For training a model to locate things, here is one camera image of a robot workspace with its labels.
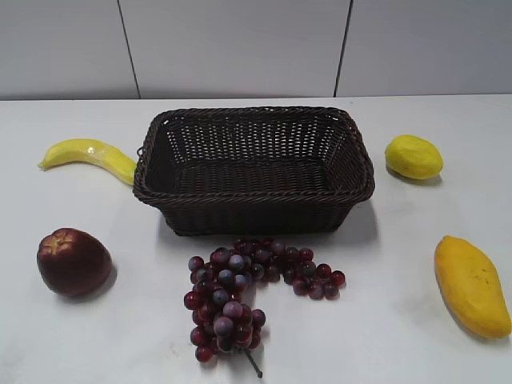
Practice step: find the yellow lemon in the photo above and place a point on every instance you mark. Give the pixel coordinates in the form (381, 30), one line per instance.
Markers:
(414, 157)

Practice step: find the dark brown wicker basket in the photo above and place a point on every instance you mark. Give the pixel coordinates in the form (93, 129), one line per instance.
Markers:
(263, 170)

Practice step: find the purple red grape bunch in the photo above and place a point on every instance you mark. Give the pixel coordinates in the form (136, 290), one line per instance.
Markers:
(225, 324)

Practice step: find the yellow banana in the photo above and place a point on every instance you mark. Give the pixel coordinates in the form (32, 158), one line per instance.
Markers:
(93, 152)

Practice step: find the dark red apple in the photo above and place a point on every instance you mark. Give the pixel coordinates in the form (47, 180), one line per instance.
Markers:
(73, 263)

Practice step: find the yellow orange mango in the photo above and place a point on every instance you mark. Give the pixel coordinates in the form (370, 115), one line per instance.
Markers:
(471, 288)

